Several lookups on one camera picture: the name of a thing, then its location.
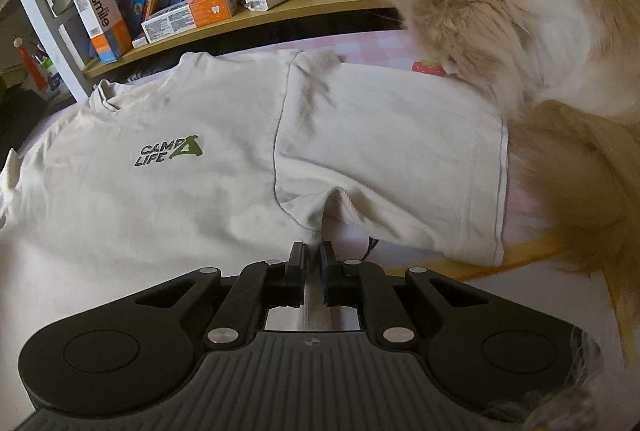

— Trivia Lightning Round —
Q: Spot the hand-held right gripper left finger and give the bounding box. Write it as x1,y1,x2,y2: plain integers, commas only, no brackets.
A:
150,242,307,345

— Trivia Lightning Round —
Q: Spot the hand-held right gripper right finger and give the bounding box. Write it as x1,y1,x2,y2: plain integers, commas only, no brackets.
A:
319,241,493,345

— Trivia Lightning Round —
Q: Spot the cream cloth tote bag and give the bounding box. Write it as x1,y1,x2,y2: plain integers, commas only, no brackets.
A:
0,48,511,431

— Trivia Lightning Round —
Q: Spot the flat orange and white box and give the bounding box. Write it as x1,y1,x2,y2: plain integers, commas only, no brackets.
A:
141,0,237,43

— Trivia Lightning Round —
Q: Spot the fluffy cream cat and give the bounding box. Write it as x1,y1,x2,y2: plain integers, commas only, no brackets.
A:
377,0,640,431

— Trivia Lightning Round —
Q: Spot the tall orange and white box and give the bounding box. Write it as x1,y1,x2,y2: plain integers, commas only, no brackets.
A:
72,0,133,63

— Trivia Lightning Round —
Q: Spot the red cone-shaped object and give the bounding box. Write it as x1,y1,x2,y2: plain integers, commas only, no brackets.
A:
15,38,51,92

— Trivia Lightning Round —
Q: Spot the wooden bookshelf with white frame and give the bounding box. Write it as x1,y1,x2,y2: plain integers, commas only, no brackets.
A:
0,0,431,104

